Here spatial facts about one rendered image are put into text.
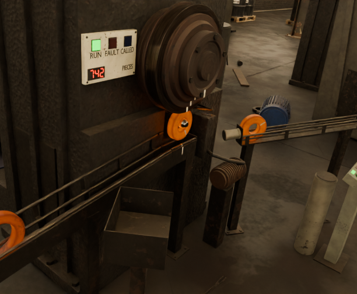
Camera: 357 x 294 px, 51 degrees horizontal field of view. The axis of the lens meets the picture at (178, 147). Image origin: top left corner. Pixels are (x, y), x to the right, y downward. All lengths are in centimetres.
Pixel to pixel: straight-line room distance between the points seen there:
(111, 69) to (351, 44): 307
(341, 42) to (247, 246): 252
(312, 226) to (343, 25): 242
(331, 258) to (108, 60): 170
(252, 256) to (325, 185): 58
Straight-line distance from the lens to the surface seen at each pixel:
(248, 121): 210
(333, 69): 430
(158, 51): 148
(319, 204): 226
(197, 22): 160
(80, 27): 141
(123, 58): 154
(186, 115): 177
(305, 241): 240
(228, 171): 203
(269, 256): 237
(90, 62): 143
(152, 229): 143
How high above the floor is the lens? 150
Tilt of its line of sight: 26 degrees down
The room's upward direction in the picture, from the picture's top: 6 degrees clockwise
